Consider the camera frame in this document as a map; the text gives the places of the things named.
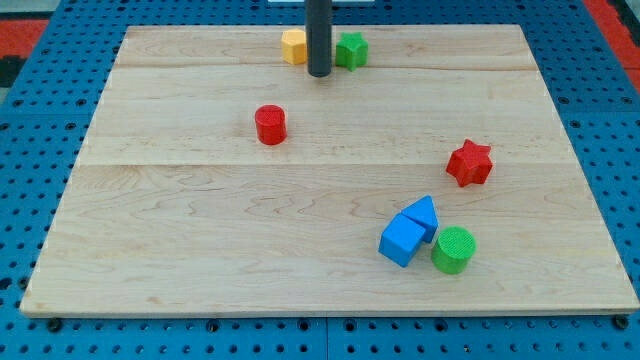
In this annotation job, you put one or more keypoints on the wooden board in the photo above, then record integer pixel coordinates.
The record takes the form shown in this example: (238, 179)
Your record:
(175, 209)

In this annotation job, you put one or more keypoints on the blue cube block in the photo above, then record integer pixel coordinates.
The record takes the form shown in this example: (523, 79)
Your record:
(401, 239)

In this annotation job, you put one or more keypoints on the green cylinder block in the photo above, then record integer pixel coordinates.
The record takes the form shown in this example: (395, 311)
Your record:
(454, 248)

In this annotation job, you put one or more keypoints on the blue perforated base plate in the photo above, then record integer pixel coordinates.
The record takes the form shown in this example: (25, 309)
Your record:
(47, 112)

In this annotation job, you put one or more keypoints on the yellow hexagon block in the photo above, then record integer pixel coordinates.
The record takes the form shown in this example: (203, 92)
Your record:
(294, 46)

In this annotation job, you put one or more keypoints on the red cylinder block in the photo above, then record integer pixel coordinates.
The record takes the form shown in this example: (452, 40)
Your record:
(270, 122)

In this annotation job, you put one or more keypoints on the red star block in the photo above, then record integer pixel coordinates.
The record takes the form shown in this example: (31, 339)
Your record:
(470, 164)

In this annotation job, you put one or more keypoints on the green star block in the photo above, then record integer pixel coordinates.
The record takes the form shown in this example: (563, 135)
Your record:
(351, 51)

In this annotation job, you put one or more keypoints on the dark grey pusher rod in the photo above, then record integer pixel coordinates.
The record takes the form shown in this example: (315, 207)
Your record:
(318, 26)

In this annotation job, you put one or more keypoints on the blue triangle block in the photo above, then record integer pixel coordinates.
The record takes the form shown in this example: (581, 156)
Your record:
(423, 212)

